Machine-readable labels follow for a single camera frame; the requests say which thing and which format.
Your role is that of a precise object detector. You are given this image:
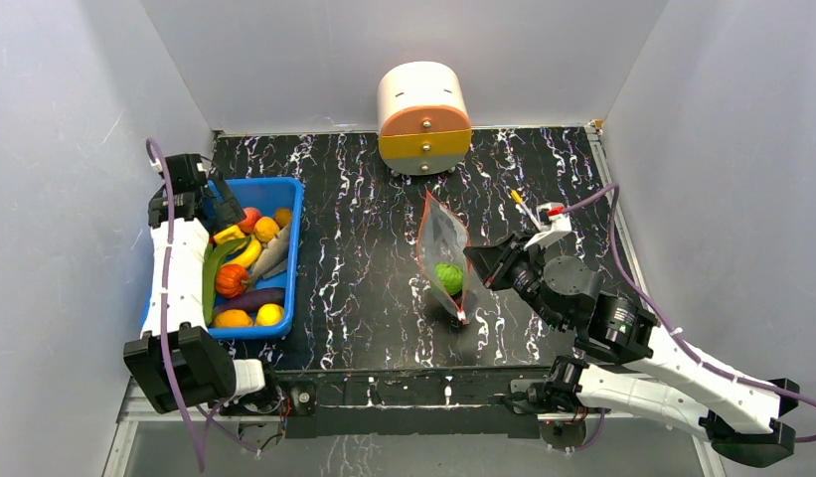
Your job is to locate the yellow toy bell pepper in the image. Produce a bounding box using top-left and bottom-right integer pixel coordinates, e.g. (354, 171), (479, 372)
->
(213, 225), (245, 245)

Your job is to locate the green toy custard apple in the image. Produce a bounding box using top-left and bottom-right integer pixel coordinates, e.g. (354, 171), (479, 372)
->
(434, 262), (465, 296)

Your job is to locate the green leafy vegetable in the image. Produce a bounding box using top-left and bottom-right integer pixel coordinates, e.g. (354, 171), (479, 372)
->
(201, 238), (248, 327)

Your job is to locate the orange-yellow toy fruit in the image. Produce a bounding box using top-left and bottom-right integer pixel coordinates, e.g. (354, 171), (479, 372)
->
(251, 217), (281, 243)

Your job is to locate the clear red-zipper zip bag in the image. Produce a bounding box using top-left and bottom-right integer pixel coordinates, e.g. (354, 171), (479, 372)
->
(416, 191), (475, 325)

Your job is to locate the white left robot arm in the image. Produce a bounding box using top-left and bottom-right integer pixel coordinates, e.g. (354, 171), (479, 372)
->
(123, 154), (283, 413)

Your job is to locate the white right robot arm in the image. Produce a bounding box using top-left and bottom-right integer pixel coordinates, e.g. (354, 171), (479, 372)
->
(464, 234), (798, 468)

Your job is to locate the blue plastic bin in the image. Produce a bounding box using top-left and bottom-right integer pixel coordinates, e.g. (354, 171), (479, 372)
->
(139, 177), (305, 341)

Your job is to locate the yellow toy banana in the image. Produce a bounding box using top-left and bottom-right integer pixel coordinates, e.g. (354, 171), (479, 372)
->
(227, 238), (263, 269)

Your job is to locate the orange toy pumpkin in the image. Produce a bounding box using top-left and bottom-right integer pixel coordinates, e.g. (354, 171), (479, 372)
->
(215, 263), (249, 299)

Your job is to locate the grey toy fish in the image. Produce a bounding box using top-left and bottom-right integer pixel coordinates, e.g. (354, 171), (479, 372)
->
(247, 226), (291, 290)

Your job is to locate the yellow-tipped white pen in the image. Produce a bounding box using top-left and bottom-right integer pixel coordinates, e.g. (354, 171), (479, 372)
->
(510, 190), (540, 229)

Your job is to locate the purple toy eggplant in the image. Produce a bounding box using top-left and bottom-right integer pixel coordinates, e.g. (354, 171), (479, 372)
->
(212, 287), (285, 317)

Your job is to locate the yellow-orange toy walnut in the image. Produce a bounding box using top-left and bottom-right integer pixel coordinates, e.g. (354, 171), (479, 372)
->
(212, 309), (253, 329)

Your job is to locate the yellow toy lemon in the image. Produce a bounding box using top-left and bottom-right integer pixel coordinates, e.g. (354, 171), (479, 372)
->
(255, 303), (284, 327)

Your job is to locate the round three-drawer mini cabinet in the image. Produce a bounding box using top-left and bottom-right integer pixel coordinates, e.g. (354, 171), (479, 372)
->
(377, 61), (472, 176)

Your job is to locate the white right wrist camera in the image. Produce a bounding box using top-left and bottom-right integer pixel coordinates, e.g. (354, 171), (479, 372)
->
(525, 203), (571, 249)

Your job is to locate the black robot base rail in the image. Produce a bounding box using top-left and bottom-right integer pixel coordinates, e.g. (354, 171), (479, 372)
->
(277, 366), (571, 439)

